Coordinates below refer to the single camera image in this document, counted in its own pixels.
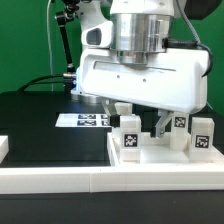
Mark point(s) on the white square table top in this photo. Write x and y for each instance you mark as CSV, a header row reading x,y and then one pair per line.
x,y
158,151

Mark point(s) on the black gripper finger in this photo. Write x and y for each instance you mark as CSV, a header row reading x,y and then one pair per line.
x,y
111,112
158,130

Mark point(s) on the white left fence bar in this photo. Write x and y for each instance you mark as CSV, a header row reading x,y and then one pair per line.
x,y
4,148

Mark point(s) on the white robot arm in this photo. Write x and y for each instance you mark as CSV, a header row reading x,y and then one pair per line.
x,y
128,55

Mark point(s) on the white fence bar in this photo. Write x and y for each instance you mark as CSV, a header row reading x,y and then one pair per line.
x,y
111,179
4,148

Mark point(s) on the white sheet with tags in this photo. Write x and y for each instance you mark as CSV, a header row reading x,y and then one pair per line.
x,y
82,120

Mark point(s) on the white front fence bar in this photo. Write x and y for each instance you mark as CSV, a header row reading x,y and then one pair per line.
x,y
111,179

